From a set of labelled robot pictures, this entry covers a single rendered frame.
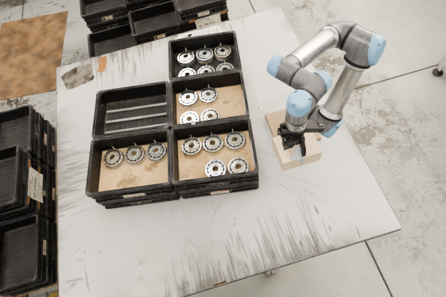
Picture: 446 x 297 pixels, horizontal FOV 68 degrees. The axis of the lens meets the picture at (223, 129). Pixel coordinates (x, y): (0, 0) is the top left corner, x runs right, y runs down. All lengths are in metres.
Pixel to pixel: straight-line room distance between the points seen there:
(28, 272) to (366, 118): 2.56
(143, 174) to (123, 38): 1.73
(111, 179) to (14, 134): 1.24
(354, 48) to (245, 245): 0.98
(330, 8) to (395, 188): 1.84
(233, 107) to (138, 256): 0.88
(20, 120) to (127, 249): 1.50
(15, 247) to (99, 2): 2.14
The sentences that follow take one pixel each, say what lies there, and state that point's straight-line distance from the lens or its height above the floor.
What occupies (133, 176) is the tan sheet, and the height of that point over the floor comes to 0.83.
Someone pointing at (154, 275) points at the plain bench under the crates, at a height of 0.70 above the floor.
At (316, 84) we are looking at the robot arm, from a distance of 1.12.
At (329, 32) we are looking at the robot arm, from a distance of 1.41.
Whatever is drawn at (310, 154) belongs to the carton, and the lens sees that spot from 1.33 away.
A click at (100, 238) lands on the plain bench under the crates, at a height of 0.70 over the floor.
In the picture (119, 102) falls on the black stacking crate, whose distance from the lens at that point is 1.98.
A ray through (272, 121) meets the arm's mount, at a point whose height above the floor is 0.73.
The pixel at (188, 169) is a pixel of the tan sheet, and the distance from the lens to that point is 1.65.
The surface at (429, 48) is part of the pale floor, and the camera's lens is 3.46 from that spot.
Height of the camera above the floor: 2.31
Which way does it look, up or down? 60 degrees down
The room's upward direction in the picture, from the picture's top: 12 degrees counter-clockwise
